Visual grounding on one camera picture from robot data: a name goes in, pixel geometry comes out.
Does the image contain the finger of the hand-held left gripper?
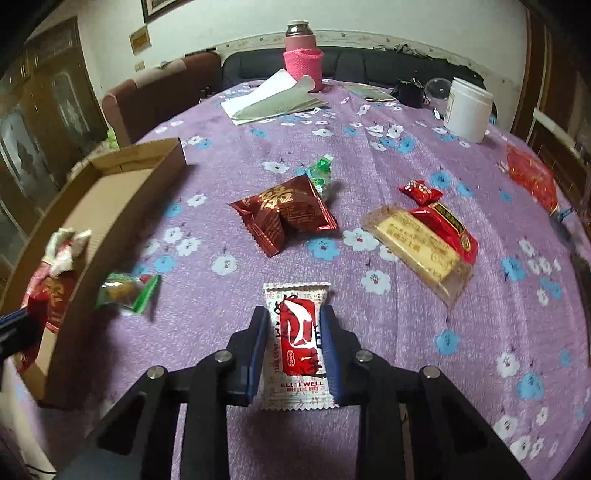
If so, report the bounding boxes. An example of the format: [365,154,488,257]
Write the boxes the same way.
[0,308,44,365]

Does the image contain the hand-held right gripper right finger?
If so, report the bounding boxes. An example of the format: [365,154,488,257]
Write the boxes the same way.
[320,305,532,480]

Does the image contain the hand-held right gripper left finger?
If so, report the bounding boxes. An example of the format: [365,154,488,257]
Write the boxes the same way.
[55,305,271,480]

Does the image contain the white and red snack packet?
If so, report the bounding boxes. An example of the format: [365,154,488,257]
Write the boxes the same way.
[262,281,340,411]

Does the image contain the bright red snack packet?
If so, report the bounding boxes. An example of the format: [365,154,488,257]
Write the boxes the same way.
[16,274,77,372]

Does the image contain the dark red snack packet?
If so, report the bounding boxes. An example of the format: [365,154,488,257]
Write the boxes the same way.
[228,174,339,258]

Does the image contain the yellow cake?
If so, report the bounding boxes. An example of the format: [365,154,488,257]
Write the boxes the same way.
[361,202,479,308]

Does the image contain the cardboard box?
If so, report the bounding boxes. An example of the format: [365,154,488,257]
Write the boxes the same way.
[0,137,188,411]

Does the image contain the small green candy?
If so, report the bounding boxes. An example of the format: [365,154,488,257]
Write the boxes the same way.
[305,154,335,199]

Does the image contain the small red candy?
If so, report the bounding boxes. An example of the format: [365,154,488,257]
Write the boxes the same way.
[398,180,443,205]

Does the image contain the purple floral tablecloth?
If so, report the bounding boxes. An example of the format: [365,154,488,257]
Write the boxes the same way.
[9,78,591,480]

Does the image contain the pale white snack packet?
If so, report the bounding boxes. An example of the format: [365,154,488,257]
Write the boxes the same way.
[45,227,92,278]

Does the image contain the wooden cabinet with glass doors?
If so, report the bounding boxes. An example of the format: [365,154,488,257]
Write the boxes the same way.
[0,16,109,287]

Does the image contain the grey-green folded paper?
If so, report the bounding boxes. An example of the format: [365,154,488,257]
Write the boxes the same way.
[231,76,329,126]

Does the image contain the green booklet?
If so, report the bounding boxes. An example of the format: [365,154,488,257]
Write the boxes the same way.
[344,83,397,102]

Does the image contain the red plastic bag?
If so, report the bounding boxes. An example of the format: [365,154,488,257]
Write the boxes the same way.
[505,144,560,214]

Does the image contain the small black object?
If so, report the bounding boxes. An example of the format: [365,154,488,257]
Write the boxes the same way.
[549,205,580,227]

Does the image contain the small black case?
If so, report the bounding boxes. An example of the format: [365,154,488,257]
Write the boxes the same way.
[396,78,426,108]

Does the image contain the brown armchair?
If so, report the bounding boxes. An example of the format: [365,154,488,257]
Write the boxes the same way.
[102,52,222,148]

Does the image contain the white plastic jar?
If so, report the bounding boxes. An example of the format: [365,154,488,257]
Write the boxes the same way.
[443,77,495,144]

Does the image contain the clear glass cup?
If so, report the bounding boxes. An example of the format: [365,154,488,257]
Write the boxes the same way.
[424,77,451,104]

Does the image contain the pink sleeved thermos bottle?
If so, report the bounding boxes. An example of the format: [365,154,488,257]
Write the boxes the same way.
[283,19,324,90]

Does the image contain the black leather sofa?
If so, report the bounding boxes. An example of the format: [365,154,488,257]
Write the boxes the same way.
[221,45,499,116]

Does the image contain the dark cloth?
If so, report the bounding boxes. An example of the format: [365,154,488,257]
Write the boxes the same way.
[379,43,444,61]

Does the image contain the white board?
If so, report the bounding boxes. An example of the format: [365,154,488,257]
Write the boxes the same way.
[533,108,588,160]

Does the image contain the brown wooden door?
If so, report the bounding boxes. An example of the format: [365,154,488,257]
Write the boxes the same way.
[526,9,591,158]

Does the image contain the yellow wall plaque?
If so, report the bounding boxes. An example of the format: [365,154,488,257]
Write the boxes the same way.
[129,26,152,57]

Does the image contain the framed wall picture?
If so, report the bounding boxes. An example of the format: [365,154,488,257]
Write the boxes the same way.
[141,0,195,24]

